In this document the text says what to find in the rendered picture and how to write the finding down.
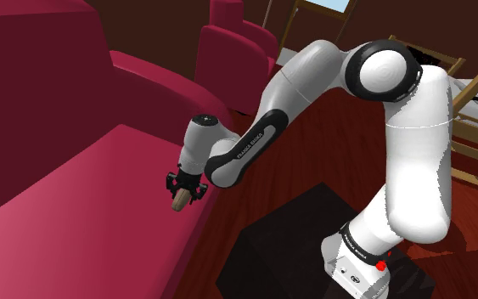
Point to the wooden chair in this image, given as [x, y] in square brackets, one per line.
[476, 132]
[449, 60]

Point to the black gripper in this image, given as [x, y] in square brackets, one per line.
[187, 180]

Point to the wooden framed window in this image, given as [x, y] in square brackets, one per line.
[329, 6]

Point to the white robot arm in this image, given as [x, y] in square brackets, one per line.
[416, 165]

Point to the red sofa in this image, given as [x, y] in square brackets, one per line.
[77, 198]

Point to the tan cylinder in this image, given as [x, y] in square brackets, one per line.
[179, 201]

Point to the black robot stand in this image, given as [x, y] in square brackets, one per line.
[271, 256]

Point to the red armchair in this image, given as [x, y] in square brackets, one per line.
[230, 62]

